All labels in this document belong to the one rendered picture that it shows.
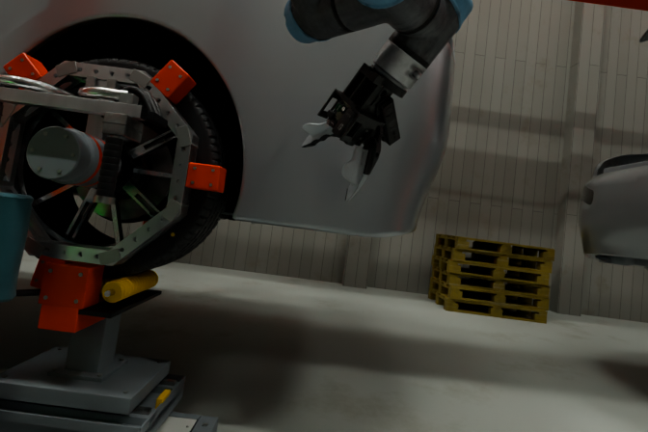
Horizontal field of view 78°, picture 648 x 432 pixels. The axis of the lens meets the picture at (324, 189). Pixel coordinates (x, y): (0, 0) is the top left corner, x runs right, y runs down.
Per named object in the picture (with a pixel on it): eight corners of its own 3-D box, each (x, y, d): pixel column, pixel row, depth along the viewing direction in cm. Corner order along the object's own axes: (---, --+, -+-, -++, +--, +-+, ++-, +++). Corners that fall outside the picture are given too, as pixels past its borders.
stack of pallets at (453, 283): (514, 308, 498) (520, 244, 504) (551, 324, 422) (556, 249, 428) (425, 296, 496) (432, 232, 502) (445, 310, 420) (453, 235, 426)
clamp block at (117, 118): (141, 144, 97) (145, 121, 97) (122, 136, 88) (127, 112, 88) (121, 141, 97) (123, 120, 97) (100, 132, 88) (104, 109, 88)
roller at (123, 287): (160, 287, 134) (163, 269, 135) (116, 306, 105) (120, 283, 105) (143, 284, 134) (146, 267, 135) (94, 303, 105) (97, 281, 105)
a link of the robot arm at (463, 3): (424, -39, 57) (450, -8, 63) (376, 29, 61) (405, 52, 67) (462, -18, 52) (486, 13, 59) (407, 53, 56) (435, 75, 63)
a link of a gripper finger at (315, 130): (283, 125, 73) (323, 110, 67) (306, 133, 77) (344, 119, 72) (285, 142, 72) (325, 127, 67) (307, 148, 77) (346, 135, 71)
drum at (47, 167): (121, 192, 115) (128, 144, 116) (76, 185, 94) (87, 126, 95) (71, 185, 115) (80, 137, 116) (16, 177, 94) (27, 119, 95)
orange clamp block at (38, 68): (59, 85, 118) (41, 62, 119) (40, 76, 110) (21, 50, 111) (39, 99, 118) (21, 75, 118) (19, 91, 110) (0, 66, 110)
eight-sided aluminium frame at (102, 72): (179, 271, 114) (208, 85, 118) (171, 275, 107) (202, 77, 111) (-13, 246, 113) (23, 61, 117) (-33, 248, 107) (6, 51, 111)
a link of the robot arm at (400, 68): (403, 51, 67) (436, 77, 63) (386, 74, 69) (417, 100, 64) (380, 33, 61) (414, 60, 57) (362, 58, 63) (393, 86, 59)
